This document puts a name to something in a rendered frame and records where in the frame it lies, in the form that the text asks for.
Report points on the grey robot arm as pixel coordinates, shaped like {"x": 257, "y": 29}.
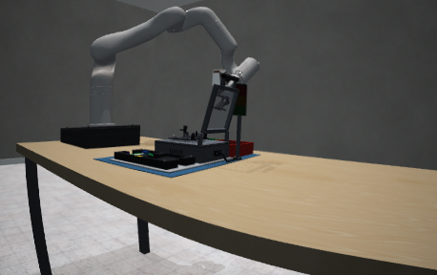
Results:
{"x": 104, "y": 49}

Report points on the red bin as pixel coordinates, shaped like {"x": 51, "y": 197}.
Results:
{"x": 246, "y": 148}

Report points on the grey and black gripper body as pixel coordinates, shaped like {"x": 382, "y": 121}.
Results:
{"x": 230, "y": 84}

